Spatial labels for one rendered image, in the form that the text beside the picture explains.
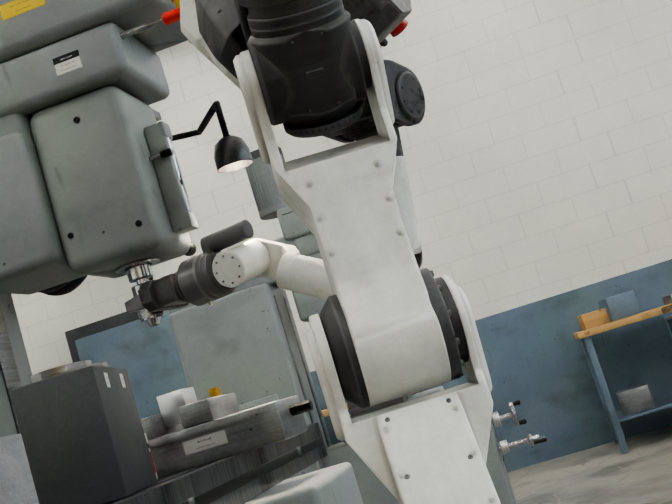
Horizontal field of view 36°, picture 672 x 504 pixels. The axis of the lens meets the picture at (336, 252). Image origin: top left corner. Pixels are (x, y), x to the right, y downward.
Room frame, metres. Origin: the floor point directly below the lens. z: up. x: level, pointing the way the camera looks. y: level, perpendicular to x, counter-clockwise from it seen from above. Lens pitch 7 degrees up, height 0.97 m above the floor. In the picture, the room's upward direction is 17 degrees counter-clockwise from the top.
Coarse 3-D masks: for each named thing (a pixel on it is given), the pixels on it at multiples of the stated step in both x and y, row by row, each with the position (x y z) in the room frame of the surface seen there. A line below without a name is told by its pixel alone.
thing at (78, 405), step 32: (32, 384) 1.43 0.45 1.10; (64, 384) 1.43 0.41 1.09; (96, 384) 1.43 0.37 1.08; (128, 384) 1.63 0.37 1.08; (32, 416) 1.43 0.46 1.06; (64, 416) 1.43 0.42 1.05; (96, 416) 1.43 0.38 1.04; (128, 416) 1.57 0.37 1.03; (32, 448) 1.43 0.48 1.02; (64, 448) 1.43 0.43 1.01; (96, 448) 1.43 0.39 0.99; (128, 448) 1.51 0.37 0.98; (64, 480) 1.43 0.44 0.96; (96, 480) 1.43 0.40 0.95; (128, 480) 1.46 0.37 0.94
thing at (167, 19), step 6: (168, 12) 1.79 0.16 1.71; (174, 12) 1.78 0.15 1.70; (162, 18) 1.79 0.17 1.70; (168, 18) 1.79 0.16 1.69; (174, 18) 1.79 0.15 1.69; (144, 24) 1.80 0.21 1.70; (150, 24) 1.80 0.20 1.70; (156, 24) 1.80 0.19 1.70; (168, 24) 1.80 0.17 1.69; (126, 30) 1.81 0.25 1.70; (132, 30) 1.80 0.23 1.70; (138, 30) 1.80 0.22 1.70; (144, 30) 1.80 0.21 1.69; (126, 36) 1.81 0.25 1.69
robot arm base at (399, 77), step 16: (384, 64) 1.61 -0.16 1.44; (400, 64) 1.63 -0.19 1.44; (400, 80) 1.62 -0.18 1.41; (416, 80) 1.66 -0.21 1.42; (400, 96) 1.61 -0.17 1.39; (416, 96) 1.65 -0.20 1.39; (368, 112) 1.61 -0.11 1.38; (400, 112) 1.62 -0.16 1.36; (416, 112) 1.65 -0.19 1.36; (352, 128) 1.65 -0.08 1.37
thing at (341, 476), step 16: (288, 480) 2.02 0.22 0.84; (304, 480) 1.89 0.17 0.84; (320, 480) 1.80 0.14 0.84; (336, 480) 1.88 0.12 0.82; (352, 480) 2.01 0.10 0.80; (272, 496) 1.75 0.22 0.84; (288, 496) 1.73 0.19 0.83; (304, 496) 1.73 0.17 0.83; (320, 496) 1.74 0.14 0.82; (336, 496) 1.85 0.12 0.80; (352, 496) 1.97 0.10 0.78
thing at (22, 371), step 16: (0, 304) 2.15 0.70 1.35; (0, 320) 2.12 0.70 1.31; (16, 320) 2.20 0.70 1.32; (0, 336) 2.10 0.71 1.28; (16, 336) 2.18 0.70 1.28; (0, 352) 2.09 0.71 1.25; (16, 352) 2.16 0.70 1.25; (0, 368) 2.08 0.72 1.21; (16, 368) 2.13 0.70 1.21; (0, 384) 2.06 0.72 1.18; (16, 384) 2.12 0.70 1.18; (0, 400) 2.05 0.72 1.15; (0, 416) 2.03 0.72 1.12; (0, 432) 2.02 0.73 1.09; (16, 432) 2.08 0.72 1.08
